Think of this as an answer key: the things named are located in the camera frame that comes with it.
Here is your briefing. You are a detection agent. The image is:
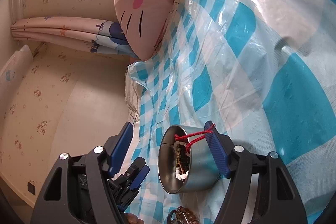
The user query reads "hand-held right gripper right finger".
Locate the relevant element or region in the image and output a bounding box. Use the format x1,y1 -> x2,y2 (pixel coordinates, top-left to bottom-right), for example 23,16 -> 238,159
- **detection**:
204,121 -> 307,224

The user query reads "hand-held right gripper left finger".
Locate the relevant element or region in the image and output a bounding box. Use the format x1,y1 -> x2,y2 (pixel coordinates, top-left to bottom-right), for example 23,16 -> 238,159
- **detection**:
30,121 -> 134,224

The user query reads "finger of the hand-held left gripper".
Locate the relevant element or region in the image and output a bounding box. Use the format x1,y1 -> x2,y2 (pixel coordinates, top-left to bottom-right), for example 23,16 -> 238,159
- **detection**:
115,182 -> 141,211
119,157 -> 151,188

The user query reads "round metal tin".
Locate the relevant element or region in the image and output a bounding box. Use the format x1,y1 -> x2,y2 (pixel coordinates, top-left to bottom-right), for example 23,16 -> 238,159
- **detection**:
157,124 -> 224,194

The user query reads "gold bead bracelet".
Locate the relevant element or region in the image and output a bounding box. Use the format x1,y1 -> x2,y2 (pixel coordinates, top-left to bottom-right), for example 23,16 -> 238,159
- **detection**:
174,143 -> 191,174

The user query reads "red cord bracelet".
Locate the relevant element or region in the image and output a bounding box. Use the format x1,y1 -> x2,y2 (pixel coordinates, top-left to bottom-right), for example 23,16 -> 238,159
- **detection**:
173,123 -> 216,157

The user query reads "pile of mixed bracelets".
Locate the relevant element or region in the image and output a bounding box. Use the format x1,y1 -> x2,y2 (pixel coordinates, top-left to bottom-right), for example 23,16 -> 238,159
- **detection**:
167,207 -> 201,224

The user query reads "person's left hand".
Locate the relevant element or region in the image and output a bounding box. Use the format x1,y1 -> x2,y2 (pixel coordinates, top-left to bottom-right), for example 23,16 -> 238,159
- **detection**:
126,214 -> 143,224

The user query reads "blue white checked plastic sheet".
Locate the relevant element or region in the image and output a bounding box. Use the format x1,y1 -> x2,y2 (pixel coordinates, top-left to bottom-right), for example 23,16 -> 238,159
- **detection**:
127,0 -> 336,224

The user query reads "whale print curtain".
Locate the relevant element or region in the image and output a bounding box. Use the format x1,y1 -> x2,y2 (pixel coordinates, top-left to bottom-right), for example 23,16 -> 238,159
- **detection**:
10,17 -> 138,59

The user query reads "pink cat face pillow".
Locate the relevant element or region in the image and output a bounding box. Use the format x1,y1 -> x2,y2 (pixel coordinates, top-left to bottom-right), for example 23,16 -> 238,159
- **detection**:
114,0 -> 197,60

